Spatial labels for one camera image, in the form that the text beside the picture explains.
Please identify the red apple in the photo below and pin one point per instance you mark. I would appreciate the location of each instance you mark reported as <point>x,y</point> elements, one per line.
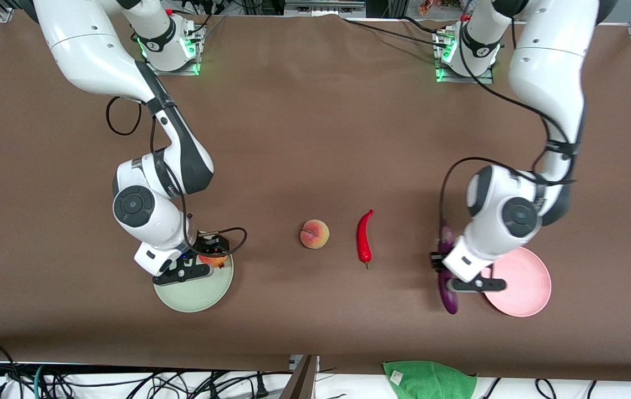
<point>215,262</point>

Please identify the purple eggplant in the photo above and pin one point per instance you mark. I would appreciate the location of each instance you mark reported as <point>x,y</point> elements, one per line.
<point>449,302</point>

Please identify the red chili pepper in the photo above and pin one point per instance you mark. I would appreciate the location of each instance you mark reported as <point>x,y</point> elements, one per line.
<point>364,241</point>

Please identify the yellow pink peach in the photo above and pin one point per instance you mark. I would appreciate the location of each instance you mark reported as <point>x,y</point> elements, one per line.
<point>315,234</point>

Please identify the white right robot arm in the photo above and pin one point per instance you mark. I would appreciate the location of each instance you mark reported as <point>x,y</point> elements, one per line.
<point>88,44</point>

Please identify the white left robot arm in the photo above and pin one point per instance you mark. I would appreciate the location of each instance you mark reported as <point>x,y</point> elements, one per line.
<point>548,66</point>

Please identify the light green round plate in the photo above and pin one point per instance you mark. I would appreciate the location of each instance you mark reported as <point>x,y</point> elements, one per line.
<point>199,296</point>

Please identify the pink round plate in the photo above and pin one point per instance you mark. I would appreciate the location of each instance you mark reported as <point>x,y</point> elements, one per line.
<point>526,288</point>

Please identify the green cloth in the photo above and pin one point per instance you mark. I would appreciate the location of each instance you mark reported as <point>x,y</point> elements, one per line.
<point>426,382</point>

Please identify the brown table cover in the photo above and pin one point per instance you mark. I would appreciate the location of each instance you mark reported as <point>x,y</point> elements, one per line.
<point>315,138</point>

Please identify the aluminium profile beam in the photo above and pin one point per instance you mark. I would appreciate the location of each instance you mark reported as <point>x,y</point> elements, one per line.
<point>301,382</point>

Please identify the orange toy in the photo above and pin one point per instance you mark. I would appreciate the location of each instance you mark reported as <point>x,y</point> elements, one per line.
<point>432,6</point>

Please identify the grey power strip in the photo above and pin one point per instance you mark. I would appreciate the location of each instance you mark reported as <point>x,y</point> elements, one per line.
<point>321,6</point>

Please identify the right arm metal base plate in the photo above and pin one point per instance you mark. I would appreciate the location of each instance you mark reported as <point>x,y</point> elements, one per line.
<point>152,71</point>

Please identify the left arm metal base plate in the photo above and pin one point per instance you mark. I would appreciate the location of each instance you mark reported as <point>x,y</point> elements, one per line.
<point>484,79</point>

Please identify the aluminium frame bracket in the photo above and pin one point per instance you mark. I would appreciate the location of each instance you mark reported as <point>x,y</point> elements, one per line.
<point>4,14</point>

